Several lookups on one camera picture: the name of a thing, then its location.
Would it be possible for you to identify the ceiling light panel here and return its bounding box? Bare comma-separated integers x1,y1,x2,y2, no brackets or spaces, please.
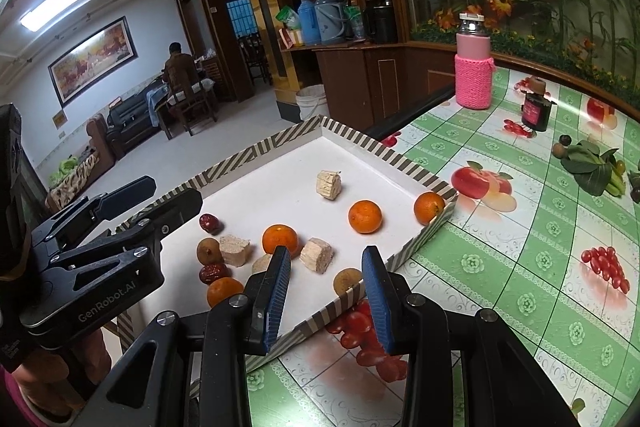
20,0,91,30

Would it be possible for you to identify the framed landscape painting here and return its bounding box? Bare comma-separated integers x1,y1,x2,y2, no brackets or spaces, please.
47,16,138,108

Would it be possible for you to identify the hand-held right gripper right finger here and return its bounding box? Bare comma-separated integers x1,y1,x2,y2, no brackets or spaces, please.
361,246,583,427

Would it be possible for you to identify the green snack packet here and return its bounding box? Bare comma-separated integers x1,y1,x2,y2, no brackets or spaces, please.
275,5,301,30

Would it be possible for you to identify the green checked fruit-print tablecloth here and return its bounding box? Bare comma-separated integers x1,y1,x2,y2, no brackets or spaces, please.
245,67,640,427

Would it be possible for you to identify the black thermos flask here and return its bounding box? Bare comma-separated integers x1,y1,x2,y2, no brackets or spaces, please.
365,0,398,45

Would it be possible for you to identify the white tray with striped rim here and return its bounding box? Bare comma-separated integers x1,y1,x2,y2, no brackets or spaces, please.
117,116,458,373

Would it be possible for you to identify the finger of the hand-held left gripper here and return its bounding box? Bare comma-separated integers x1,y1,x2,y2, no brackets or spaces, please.
50,188,202,270
31,176,157,258

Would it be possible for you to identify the pink bottle with knitted sleeve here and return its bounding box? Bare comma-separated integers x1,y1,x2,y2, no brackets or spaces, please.
454,12,496,110

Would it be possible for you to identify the blue thermos flask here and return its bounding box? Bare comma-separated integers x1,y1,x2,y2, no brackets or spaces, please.
297,0,322,46

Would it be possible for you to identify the brown wooden cabinet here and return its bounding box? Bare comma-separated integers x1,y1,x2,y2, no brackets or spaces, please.
312,42,458,132

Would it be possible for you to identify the brown patterned armchair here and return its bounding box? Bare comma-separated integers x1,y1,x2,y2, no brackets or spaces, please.
45,114,116,208

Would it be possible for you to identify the person's left hand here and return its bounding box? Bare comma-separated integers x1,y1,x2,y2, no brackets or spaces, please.
5,327,113,423

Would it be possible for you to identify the person's left forearm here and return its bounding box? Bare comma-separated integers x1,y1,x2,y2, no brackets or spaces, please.
0,367,41,427

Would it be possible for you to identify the white plastic bucket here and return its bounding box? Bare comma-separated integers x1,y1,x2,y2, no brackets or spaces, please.
296,84,328,124

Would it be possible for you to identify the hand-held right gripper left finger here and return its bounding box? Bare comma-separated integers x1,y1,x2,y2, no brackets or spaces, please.
82,246,292,427

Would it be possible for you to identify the black leather sofa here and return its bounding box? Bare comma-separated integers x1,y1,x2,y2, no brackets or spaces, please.
107,94,156,142

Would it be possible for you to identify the grey-blue thermos jug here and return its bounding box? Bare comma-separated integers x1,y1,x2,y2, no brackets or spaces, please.
312,0,351,45

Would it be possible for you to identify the green bok choy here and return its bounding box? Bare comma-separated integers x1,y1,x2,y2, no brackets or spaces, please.
560,139,626,198

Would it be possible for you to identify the dark jar with pink label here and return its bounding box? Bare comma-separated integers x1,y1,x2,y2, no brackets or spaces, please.
521,77,556,132

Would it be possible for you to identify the clear plastic bottle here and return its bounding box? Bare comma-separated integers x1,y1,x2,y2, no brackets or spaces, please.
347,7,366,40

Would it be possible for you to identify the wooden chair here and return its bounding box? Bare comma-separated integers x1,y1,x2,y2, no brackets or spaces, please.
167,82,218,138

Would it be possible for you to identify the small mandarin orange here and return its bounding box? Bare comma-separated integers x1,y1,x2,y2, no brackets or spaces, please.
206,277,246,308

